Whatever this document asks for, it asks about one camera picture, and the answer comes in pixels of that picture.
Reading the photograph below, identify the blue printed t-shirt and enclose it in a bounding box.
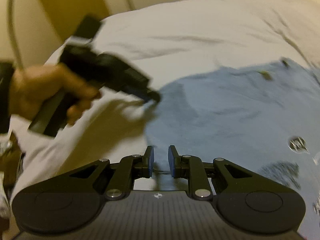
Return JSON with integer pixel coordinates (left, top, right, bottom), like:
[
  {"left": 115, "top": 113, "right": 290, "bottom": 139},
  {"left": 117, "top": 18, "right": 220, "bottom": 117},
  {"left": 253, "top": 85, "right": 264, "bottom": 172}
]
[{"left": 145, "top": 57, "right": 320, "bottom": 201}]

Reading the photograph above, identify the person's left hand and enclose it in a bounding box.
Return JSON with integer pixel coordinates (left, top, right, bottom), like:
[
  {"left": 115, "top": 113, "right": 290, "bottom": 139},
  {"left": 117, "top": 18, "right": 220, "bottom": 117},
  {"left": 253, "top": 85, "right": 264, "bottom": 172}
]
[{"left": 8, "top": 64, "right": 101, "bottom": 126}]

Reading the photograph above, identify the white duvet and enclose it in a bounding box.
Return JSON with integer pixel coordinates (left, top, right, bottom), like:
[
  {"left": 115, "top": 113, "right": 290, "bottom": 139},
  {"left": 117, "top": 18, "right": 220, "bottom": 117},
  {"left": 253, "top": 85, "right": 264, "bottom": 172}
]
[{"left": 12, "top": 0, "right": 319, "bottom": 207}]

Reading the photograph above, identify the cream wardrobe cabinet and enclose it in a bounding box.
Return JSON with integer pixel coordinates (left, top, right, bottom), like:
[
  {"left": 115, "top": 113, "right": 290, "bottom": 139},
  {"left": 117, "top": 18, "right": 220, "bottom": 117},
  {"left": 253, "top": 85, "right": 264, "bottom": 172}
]
[{"left": 0, "top": 0, "right": 271, "bottom": 63}]

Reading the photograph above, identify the grey cable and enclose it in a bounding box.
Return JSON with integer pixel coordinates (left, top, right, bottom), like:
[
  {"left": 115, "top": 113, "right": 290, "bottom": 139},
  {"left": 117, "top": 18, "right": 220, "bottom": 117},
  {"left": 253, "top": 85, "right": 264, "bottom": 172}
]
[{"left": 6, "top": 0, "right": 26, "bottom": 72}]

